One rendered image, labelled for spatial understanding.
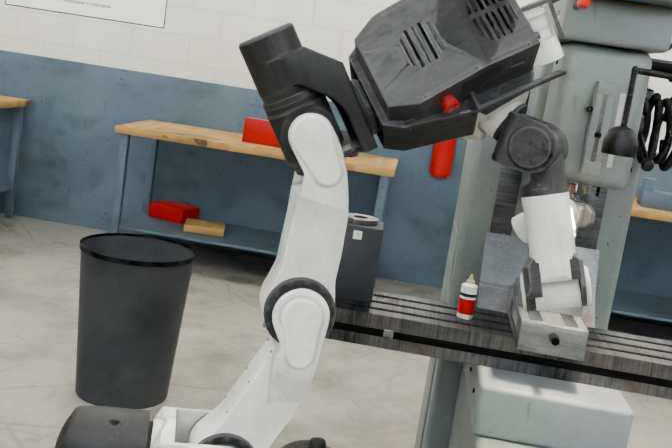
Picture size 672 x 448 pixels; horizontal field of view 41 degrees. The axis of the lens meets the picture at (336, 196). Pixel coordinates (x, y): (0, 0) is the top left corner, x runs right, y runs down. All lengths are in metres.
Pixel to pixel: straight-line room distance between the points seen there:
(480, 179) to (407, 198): 3.87
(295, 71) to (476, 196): 1.03
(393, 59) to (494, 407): 0.84
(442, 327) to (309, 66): 0.77
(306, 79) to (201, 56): 4.91
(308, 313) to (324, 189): 0.24
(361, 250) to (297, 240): 0.48
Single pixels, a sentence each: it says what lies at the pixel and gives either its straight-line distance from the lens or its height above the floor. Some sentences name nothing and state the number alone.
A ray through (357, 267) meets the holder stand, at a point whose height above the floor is 1.02.
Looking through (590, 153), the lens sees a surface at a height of 1.39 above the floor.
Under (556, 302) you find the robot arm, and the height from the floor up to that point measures 1.12.
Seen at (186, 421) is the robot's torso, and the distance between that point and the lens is 2.00.
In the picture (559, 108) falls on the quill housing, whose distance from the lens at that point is 2.13.
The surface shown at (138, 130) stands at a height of 0.87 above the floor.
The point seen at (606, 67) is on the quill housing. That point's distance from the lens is 2.14.
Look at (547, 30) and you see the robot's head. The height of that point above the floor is 1.63.
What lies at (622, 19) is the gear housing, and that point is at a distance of 2.11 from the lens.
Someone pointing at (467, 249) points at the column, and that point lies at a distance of 2.61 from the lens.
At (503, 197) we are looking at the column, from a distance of 2.59.
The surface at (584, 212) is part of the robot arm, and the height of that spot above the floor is 1.25.
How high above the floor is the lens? 1.51
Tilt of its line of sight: 9 degrees down
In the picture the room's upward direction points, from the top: 9 degrees clockwise
